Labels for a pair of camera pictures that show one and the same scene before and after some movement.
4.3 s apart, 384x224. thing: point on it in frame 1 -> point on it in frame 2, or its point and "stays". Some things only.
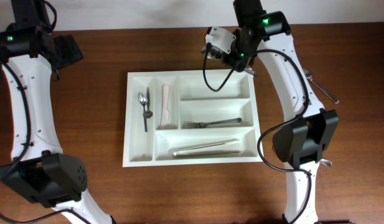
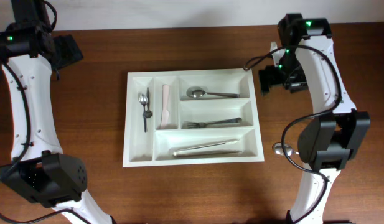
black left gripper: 79,57 stays
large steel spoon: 216,53 -> 197,92
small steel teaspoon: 143,100 stays
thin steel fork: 186,124 stays
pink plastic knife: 165,102 stays
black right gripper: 234,63 -> 264,79
